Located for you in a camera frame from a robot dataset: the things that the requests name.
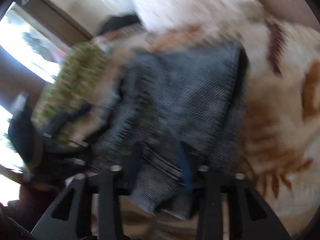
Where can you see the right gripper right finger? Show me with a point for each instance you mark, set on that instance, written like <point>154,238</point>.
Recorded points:
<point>228,206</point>

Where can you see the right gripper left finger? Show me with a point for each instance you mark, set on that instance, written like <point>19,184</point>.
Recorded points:
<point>89,208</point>

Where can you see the grey denim pants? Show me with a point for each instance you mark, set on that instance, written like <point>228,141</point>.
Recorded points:
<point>178,111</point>

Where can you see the person left hand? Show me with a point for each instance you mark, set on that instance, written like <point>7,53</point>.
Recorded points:
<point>49,174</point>

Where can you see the green white patterned quilt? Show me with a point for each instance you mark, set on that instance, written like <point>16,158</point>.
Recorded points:
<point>80,73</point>

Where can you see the leaf pattern fleece blanket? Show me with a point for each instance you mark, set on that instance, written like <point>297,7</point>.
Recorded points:
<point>279,138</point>

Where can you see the white patterned pillow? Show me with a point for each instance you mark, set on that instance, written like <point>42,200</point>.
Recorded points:
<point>157,15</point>

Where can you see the black garment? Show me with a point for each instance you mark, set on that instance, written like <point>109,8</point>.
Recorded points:
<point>117,22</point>

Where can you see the pink padded headboard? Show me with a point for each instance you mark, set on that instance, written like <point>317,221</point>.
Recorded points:
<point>296,11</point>

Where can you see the brown wooden window frame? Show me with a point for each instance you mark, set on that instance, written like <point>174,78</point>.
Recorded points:
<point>57,21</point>

